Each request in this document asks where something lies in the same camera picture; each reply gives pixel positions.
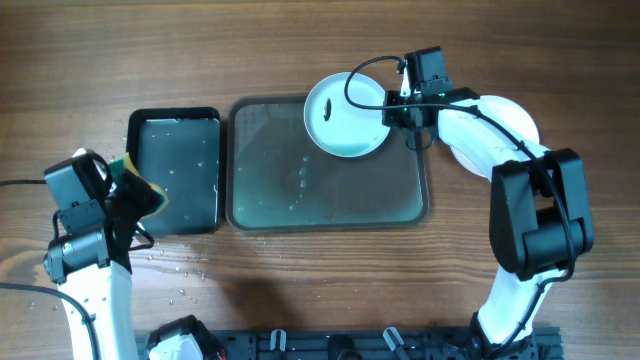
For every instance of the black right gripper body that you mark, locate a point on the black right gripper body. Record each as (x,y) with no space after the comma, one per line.
(393,115)

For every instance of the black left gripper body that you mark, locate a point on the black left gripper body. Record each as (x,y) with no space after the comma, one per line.
(133,195)

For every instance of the green yellow sponge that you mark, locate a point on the green yellow sponge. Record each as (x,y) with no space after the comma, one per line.
(127,165)

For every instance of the white plate top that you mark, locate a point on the white plate top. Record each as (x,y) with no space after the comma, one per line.
(336,126)

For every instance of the white plate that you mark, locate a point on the white plate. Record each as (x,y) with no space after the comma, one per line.
(336,126)
(479,146)

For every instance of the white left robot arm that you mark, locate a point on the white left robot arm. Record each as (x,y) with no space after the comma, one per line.
(88,258)

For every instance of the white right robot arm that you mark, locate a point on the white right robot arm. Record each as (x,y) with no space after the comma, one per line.
(540,219)

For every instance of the black water tray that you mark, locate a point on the black water tray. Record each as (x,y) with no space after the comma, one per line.
(179,149)

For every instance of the dark grey serving tray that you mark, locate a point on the dark grey serving tray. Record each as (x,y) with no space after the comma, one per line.
(279,180)

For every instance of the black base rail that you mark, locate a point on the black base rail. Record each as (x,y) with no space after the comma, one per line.
(429,344)

